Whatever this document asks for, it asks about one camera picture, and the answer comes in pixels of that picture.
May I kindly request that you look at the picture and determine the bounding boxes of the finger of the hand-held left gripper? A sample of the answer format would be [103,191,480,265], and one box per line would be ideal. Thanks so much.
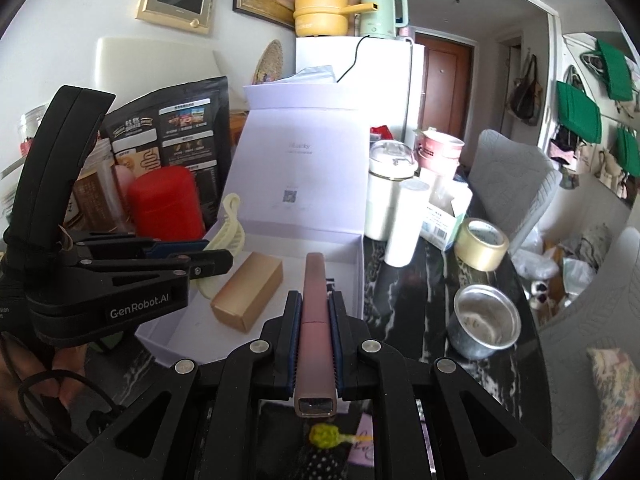
[90,232,211,258]
[107,249,234,287]

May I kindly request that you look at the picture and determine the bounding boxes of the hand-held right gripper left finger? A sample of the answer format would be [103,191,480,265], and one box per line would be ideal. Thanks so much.
[55,290,303,480]

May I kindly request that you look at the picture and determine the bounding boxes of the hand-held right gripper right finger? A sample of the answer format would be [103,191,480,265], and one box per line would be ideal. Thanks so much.
[327,290,571,480]

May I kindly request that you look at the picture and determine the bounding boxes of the yellow hair claw clip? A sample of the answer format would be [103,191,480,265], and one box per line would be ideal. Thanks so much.
[192,192,247,301]

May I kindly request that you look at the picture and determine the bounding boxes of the pink lipstick tube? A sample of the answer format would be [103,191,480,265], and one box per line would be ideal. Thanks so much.
[292,252,338,418]

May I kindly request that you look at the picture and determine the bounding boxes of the gold rectangular box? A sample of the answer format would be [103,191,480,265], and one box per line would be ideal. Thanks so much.
[210,251,283,332]

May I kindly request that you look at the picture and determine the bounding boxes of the purple card box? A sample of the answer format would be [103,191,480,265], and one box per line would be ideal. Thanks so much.
[350,410,376,466]

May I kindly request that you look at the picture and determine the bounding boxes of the black polka dot scrunchie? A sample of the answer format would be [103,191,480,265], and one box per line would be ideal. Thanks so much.
[300,442,351,480]

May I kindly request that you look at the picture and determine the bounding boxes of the white gift box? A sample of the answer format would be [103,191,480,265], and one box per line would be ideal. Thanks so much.
[135,82,373,368]

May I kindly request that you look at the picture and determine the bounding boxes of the person's left hand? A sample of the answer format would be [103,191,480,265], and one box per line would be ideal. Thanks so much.
[0,332,87,418]

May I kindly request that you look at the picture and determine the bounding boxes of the red canister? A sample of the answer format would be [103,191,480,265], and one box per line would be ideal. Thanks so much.
[127,165,206,241]

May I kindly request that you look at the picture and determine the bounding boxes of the tall jar brown label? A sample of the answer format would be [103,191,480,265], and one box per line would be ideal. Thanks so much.
[72,150,136,233]

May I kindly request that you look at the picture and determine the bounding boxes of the black printed pouch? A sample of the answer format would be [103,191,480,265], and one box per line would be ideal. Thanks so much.
[102,76,231,226]

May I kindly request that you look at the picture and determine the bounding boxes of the white cylinder bottle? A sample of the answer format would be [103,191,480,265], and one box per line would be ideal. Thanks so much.
[384,178,432,267]

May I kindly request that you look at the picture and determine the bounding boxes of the metal bowl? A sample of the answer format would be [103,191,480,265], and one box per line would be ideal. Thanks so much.
[446,284,522,359]

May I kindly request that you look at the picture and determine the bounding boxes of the white appliance clear lid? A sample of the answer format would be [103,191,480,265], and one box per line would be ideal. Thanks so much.
[365,139,418,241]

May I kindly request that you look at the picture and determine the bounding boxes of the small white carton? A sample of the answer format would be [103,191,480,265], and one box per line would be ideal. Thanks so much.
[419,180,473,251]

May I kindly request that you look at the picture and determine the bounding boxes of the beige tape roll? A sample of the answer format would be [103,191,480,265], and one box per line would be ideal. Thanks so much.
[454,218,510,272]

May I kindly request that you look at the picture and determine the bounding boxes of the woven fan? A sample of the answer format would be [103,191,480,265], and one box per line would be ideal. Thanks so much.
[252,40,283,86]

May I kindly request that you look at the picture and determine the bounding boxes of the pink cup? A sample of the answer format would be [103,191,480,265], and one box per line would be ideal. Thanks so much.
[415,129,466,176]

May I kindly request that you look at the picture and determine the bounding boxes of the plastic bags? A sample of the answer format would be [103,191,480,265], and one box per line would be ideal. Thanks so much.
[510,240,601,311]

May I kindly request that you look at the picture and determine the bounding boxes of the grey leaf pattern chair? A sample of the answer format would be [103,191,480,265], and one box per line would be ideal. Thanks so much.
[462,129,563,251]
[537,227,640,480]

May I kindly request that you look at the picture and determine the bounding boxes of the white fridge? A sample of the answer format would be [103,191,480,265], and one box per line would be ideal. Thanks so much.
[295,35,426,146]

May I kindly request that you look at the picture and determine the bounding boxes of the yellow cooking pot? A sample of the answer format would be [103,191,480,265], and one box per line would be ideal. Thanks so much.
[292,0,378,38]

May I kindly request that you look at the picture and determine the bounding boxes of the brown door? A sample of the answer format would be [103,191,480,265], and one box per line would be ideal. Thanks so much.
[415,32,473,146]

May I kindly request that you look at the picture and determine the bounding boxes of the floral cushion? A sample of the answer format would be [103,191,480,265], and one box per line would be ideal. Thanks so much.
[585,347,640,480]

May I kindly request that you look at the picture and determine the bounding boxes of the green electric kettle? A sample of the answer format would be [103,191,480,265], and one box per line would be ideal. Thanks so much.
[359,0,410,41]

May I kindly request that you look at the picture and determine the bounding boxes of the hanging dark bags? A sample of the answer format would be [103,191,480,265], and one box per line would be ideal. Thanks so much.
[507,55,546,126]

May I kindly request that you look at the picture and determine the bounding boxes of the green tote bag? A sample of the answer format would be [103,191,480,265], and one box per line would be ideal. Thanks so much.
[597,40,636,101]
[557,80,603,143]
[615,127,640,178]

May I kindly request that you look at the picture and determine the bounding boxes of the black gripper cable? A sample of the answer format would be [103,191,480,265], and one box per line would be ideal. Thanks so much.
[17,369,121,461]

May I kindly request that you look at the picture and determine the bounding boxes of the black power cable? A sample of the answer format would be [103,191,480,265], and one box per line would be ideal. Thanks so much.
[335,35,371,83]

